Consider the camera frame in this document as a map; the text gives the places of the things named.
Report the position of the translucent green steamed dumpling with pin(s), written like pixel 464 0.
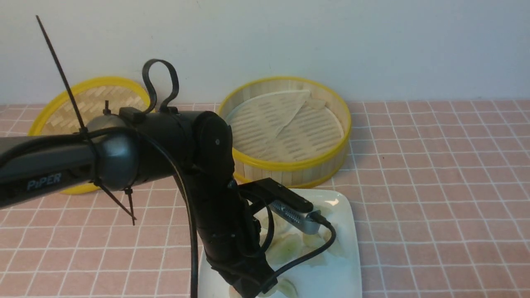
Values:
pixel 284 249

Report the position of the bamboo steamer basket yellow rim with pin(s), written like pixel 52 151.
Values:
pixel 308 152

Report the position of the woven bamboo steamer lid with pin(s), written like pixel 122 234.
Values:
pixel 58 116

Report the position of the white steamer liner paper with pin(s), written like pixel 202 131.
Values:
pixel 267 115

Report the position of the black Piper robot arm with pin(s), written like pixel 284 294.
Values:
pixel 119 152

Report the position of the black zip tie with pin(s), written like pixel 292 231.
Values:
pixel 78 120

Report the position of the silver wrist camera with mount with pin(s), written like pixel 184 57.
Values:
pixel 290 206

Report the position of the white rectangular plate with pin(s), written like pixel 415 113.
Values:
pixel 334 273

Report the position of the pink checkered tablecloth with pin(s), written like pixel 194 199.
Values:
pixel 439 191

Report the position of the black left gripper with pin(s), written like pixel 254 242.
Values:
pixel 230 235

